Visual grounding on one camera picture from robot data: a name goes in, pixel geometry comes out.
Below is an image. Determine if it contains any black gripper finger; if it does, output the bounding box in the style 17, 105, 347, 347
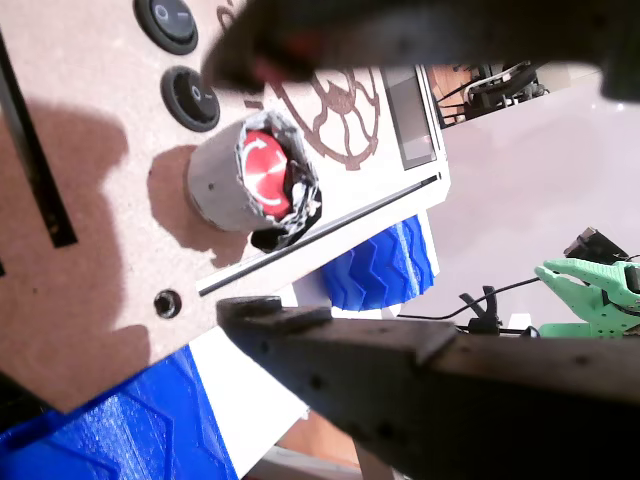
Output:
215, 294, 640, 480
202, 0, 640, 104

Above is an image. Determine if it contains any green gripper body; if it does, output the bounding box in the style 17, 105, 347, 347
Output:
589, 259, 640, 326

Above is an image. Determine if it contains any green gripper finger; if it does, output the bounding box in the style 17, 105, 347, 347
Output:
534, 258, 601, 301

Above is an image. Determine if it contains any red rotary button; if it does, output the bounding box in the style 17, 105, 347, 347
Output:
185, 109, 324, 251

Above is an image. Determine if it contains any dark rover display screen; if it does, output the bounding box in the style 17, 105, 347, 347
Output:
382, 64, 439, 171

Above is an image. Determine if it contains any blue ribbed rover wheel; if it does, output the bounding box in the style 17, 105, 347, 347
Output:
319, 214, 441, 311
0, 344, 239, 480

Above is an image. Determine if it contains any wooden microver rover body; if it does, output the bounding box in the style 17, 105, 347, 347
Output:
0, 0, 451, 416

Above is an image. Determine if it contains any black round rocker switch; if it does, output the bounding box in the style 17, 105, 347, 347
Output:
133, 0, 200, 56
159, 65, 221, 134

